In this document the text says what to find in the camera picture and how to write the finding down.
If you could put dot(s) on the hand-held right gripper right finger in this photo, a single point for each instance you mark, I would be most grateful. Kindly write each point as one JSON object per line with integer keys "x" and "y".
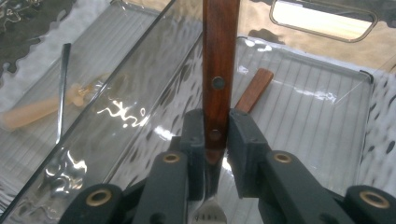
{"x": 246, "y": 146}

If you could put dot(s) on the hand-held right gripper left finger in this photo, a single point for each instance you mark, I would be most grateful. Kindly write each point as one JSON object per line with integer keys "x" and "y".
{"x": 196, "y": 140}

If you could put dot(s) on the smoky clear plastic bin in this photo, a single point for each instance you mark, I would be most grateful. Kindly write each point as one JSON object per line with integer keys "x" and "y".
{"x": 102, "y": 56}
{"x": 311, "y": 124}

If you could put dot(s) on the metal spoon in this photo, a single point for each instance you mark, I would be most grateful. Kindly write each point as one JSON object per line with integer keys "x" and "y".
{"x": 63, "y": 77}

